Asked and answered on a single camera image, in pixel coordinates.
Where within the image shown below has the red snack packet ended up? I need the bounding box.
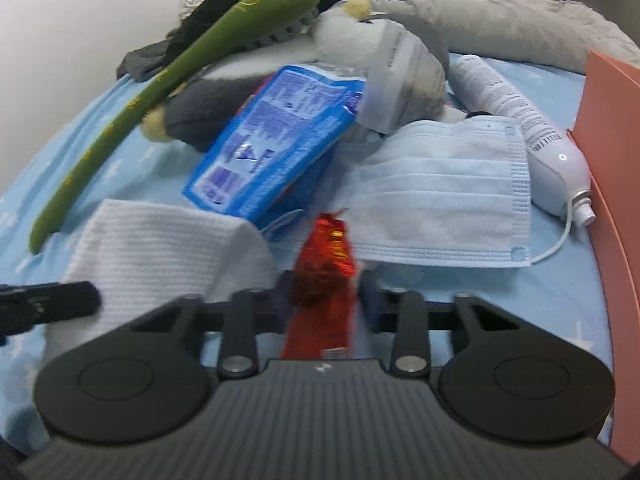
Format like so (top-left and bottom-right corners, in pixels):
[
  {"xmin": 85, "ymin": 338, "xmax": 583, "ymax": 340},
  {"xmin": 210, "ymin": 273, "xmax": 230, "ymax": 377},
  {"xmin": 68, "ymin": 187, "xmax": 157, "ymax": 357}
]
[{"xmin": 280, "ymin": 214, "xmax": 359, "ymax": 361}]

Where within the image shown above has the white paper towel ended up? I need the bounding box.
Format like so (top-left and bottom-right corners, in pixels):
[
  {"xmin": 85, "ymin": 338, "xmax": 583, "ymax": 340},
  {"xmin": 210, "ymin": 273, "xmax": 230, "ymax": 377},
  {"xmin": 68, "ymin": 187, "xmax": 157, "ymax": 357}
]
[{"xmin": 42, "ymin": 200, "xmax": 279, "ymax": 363}]

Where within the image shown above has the light blue face mask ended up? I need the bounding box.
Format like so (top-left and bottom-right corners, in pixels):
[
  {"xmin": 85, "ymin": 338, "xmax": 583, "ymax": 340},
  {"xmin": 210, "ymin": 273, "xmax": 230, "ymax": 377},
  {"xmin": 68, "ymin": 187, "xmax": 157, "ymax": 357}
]
[{"xmin": 259, "ymin": 115, "xmax": 574, "ymax": 269}]

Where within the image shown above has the blue tissue pack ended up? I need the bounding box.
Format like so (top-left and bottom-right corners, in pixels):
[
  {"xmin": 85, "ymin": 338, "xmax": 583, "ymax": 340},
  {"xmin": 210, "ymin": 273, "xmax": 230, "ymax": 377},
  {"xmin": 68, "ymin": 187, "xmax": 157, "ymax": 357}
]
[{"xmin": 182, "ymin": 64, "xmax": 366, "ymax": 233}]

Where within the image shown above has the blue star bedsheet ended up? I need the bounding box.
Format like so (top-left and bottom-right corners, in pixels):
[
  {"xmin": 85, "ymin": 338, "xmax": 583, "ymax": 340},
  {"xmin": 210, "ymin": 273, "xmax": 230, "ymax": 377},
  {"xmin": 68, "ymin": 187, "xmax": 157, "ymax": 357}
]
[{"xmin": 1, "ymin": 78, "xmax": 613, "ymax": 454}]

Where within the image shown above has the white spray bottle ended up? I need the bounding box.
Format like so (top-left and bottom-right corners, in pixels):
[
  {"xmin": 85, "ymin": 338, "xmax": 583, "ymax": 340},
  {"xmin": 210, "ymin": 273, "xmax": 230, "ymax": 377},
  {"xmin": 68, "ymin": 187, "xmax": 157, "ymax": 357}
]
[{"xmin": 449, "ymin": 54, "xmax": 596, "ymax": 229}]

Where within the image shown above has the grey penguin plush toy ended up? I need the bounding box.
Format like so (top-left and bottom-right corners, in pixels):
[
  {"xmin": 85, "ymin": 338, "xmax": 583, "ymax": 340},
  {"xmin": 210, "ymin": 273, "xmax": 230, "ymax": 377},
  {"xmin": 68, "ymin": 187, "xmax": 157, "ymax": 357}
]
[{"xmin": 140, "ymin": 0, "xmax": 449, "ymax": 153}]

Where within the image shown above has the dark grey garment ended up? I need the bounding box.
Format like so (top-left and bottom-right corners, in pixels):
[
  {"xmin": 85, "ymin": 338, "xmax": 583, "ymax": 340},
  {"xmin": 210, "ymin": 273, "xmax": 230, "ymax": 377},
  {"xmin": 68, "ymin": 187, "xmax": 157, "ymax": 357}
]
[{"xmin": 116, "ymin": 38, "xmax": 170, "ymax": 82}]

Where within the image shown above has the orange cardboard box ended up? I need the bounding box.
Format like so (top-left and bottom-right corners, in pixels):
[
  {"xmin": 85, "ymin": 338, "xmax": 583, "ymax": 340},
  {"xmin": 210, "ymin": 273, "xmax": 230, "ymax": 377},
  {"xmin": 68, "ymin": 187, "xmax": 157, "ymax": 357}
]
[{"xmin": 572, "ymin": 51, "xmax": 640, "ymax": 464}]

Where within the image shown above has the grey duvet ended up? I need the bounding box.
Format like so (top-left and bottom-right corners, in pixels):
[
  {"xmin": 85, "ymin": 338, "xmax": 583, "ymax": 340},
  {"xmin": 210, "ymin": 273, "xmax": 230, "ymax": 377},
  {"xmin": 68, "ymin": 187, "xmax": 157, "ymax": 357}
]
[{"xmin": 370, "ymin": 0, "xmax": 639, "ymax": 74}]

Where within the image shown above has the green plush back scratcher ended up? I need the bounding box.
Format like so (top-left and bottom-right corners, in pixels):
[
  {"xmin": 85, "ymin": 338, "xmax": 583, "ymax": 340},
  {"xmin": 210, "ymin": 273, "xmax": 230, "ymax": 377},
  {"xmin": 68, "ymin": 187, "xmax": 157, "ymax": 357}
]
[{"xmin": 28, "ymin": 0, "xmax": 320, "ymax": 255}]

